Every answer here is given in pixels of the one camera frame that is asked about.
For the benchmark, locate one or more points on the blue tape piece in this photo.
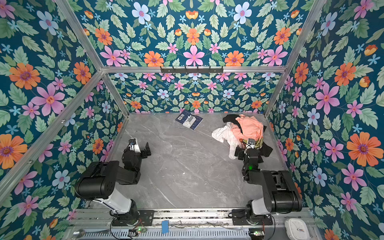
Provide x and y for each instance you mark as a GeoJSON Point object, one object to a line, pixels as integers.
{"type": "Point", "coordinates": [165, 227]}

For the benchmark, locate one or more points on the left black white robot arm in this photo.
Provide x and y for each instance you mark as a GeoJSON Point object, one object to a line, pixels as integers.
{"type": "Point", "coordinates": [98, 183]}

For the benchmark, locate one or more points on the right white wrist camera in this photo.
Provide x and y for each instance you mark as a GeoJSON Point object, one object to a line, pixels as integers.
{"type": "Point", "coordinates": [251, 144]}

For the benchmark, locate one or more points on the white cloth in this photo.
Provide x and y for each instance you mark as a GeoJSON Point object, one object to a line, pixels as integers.
{"type": "Point", "coordinates": [225, 134]}

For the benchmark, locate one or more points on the pink peach cloth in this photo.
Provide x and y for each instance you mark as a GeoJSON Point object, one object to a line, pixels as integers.
{"type": "Point", "coordinates": [250, 128]}

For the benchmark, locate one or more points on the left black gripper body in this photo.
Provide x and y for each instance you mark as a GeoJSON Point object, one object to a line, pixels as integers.
{"type": "Point", "coordinates": [142, 150]}

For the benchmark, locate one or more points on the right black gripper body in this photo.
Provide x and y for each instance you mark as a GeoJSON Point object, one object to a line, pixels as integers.
{"type": "Point", "coordinates": [250, 151]}

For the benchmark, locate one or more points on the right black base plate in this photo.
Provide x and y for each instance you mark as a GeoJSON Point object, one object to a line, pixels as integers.
{"type": "Point", "coordinates": [243, 217]}

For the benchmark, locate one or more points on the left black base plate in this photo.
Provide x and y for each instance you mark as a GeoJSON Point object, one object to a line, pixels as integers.
{"type": "Point", "coordinates": [137, 217]}

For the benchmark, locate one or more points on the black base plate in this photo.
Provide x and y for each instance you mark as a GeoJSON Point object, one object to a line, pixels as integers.
{"type": "Point", "coordinates": [137, 217]}
{"type": "Point", "coordinates": [243, 217]}

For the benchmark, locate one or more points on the black hook rail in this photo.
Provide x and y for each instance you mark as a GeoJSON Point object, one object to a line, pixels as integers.
{"type": "Point", "coordinates": [189, 70]}

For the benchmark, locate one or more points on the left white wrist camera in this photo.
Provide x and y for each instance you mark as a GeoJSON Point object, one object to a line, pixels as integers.
{"type": "Point", "coordinates": [133, 145]}

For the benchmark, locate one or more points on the metal spoon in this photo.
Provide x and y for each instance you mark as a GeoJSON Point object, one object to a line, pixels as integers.
{"type": "Point", "coordinates": [81, 233]}

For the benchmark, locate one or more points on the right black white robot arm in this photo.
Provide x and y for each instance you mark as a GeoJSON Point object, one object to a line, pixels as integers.
{"type": "Point", "coordinates": [279, 192]}

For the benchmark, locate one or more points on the white round device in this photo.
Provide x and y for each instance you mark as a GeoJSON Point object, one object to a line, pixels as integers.
{"type": "Point", "coordinates": [297, 229]}

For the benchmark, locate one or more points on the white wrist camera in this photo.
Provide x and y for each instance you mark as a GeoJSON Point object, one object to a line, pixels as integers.
{"type": "Point", "coordinates": [251, 144]}
{"type": "Point", "coordinates": [133, 145]}

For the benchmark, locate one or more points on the green lit circuit board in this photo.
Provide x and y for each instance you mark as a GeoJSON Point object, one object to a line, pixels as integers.
{"type": "Point", "coordinates": [137, 232]}

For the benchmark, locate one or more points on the green patterned cloth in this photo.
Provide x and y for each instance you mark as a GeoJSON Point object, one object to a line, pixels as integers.
{"type": "Point", "coordinates": [259, 143]}

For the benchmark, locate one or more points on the black cloth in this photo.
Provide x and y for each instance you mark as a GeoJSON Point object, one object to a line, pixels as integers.
{"type": "Point", "coordinates": [265, 150]}

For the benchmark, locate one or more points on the dark blue booklet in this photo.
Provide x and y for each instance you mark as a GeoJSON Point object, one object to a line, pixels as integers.
{"type": "Point", "coordinates": [189, 120]}

